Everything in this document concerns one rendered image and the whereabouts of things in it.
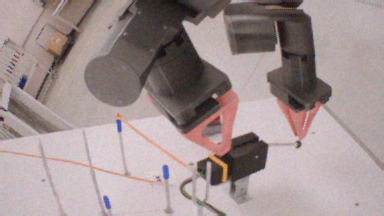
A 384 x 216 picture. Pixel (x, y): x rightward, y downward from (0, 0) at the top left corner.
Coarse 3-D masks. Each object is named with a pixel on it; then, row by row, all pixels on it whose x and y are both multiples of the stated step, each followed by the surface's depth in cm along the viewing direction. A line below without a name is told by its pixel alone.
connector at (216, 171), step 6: (216, 156) 54; (222, 156) 54; (198, 162) 53; (204, 162) 53; (210, 162) 53; (216, 162) 53; (228, 162) 52; (198, 168) 53; (204, 168) 52; (216, 168) 51; (222, 168) 52; (228, 168) 52; (210, 174) 51; (216, 174) 51; (228, 174) 53; (210, 180) 51; (216, 180) 52
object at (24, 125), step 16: (0, 96) 115; (16, 96) 118; (0, 112) 87; (16, 112) 123; (32, 112) 128; (48, 112) 126; (0, 128) 88; (16, 128) 91; (32, 128) 96; (48, 128) 132; (64, 128) 131
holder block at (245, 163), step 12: (252, 132) 56; (240, 144) 54; (252, 144) 54; (264, 144) 54; (228, 156) 52; (240, 156) 52; (252, 156) 53; (264, 156) 54; (240, 168) 53; (252, 168) 54; (264, 168) 55
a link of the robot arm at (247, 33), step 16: (256, 0) 49; (272, 0) 48; (288, 0) 47; (224, 16) 49; (240, 16) 49; (256, 16) 49; (240, 32) 48; (256, 32) 48; (272, 32) 48; (240, 48) 49; (256, 48) 49; (272, 48) 50
